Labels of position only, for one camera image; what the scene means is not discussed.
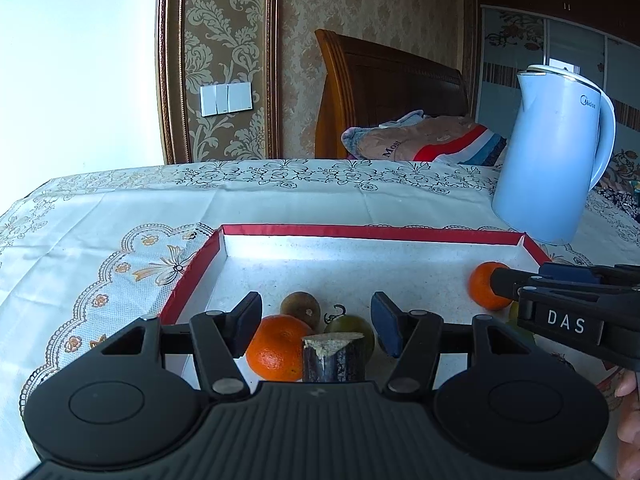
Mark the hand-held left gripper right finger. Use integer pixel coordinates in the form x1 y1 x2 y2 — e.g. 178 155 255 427
371 291 536 402

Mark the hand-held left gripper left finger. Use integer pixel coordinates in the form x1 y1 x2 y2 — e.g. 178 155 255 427
102 291 263 402

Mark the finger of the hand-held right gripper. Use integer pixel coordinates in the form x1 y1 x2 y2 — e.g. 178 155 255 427
490 266 601 302
537 262 640 282

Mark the small orange tangerine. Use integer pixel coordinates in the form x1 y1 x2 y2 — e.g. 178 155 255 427
469 261 513 311

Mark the small olive green tomato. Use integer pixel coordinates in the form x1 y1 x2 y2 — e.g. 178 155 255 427
507 301 537 345

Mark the green tomato with stem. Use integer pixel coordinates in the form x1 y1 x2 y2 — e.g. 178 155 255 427
324 304 376 361

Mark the large orange tangerine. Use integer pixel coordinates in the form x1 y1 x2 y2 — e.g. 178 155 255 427
246 315 313 381

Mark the brown kiwi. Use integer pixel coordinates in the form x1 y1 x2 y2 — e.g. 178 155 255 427
280 291 321 328

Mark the red shallow cardboard box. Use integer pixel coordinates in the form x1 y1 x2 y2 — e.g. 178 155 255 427
159 224 623 396

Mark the dark sugarcane piece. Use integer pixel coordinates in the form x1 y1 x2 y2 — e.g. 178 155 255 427
302 332 366 383

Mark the person's right hand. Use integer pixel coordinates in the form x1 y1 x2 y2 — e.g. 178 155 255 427
615 367 640 480

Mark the light blue electric kettle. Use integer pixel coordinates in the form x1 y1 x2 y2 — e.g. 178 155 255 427
491 64 617 246

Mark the floral patterned bedding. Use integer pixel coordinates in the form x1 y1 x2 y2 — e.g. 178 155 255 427
592 149 640 221

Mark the folded striped blanket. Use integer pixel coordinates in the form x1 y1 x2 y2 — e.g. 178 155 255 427
341 110 508 167

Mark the wardrobe with floral sliding doors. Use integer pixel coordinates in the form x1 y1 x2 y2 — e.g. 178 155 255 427
472 4 640 161

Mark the wooden chair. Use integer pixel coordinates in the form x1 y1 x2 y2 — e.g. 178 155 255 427
314 29 468 160

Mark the white wall switch panel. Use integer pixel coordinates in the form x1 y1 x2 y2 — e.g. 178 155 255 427
200 82 253 117

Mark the gold framed wall panel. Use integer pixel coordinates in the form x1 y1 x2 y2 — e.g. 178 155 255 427
156 0 281 165

